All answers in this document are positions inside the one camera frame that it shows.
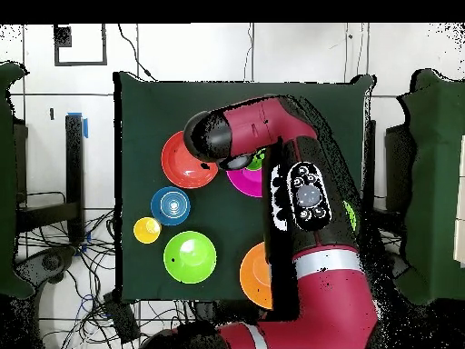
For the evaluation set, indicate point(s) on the pink plastic bowl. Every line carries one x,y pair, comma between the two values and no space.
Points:
249,183

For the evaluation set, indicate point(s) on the small green plastic bowl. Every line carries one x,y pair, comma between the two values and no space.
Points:
258,161

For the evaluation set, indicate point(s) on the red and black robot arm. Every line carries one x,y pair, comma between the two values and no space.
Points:
334,309

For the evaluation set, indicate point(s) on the red plastic bowl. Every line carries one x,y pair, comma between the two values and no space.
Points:
178,167

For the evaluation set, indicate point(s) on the blue plastic bowl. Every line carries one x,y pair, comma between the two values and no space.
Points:
160,207

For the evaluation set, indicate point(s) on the large green plastic bowl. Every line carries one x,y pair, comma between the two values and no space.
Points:
350,216
189,261

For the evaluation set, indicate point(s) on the large orange plastic bowl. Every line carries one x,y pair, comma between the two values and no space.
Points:
254,276

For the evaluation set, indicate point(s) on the yellow plastic cup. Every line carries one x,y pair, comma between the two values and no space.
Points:
145,232

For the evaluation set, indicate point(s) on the dark green table cloth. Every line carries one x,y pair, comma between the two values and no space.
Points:
163,101

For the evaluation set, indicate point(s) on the black metal stand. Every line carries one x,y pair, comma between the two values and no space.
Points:
370,181
74,174

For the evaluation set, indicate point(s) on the black chair base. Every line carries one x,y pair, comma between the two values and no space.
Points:
47,261

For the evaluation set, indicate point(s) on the green cloth side table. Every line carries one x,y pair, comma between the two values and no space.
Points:
436,181
7,181

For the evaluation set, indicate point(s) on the white box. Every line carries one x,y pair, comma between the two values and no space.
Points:
460,200

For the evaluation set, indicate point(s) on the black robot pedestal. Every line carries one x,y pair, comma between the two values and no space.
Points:
218,312

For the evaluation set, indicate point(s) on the black square floor frame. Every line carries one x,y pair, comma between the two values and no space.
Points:
61,36

